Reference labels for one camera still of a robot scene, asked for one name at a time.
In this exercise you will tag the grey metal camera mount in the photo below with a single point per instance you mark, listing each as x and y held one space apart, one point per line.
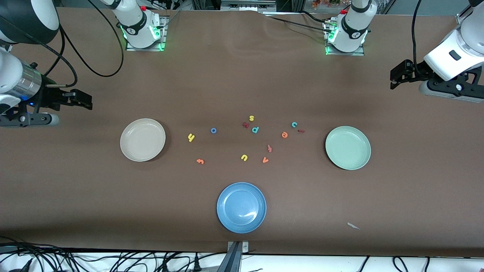
234 260

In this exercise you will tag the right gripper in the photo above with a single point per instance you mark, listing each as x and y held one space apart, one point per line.
48 97

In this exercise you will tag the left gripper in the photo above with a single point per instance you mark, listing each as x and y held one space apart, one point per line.
419 71

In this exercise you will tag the pale green plate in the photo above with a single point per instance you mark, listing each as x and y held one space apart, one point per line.
348 148

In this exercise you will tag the aluminium frame profile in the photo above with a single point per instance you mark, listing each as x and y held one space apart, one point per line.
462 17

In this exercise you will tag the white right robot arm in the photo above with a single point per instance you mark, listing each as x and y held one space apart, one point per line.
136 22

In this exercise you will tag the yellow foam letter h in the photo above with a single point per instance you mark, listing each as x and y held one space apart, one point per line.
191 137

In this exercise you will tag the beige brown plate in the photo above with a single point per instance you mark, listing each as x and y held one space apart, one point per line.
143 140

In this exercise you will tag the orange flower decoration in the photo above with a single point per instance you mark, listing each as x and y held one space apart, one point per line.
325 3

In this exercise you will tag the brown table cover sheet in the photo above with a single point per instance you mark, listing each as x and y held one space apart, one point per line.
75 189

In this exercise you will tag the grey equipment box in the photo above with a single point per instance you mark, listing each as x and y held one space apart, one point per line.
245 4

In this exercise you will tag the small white paper scrap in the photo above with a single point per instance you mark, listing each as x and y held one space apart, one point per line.
353 226

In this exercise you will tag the blue plate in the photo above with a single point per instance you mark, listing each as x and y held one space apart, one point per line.
241 207

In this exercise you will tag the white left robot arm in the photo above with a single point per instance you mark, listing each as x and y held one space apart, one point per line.
353 26

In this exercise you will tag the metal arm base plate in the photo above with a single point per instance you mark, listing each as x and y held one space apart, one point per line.
362 51
163 37

